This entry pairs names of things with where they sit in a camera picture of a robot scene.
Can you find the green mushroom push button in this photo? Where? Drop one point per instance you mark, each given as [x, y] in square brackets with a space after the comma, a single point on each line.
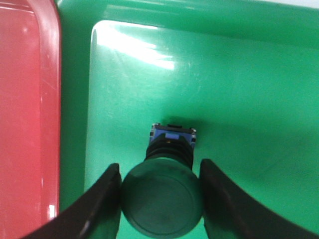
[162, 197]

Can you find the green plastic tray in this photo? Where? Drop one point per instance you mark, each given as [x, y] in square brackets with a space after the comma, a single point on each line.
[243, 73]

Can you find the red plastic tray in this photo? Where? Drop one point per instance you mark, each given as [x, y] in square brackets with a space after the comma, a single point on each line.
[30, 92]

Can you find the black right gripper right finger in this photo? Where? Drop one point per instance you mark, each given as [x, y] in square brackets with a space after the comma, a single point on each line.
[231, 213]

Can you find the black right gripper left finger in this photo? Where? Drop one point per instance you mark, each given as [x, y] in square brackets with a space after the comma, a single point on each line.
[97, 211]

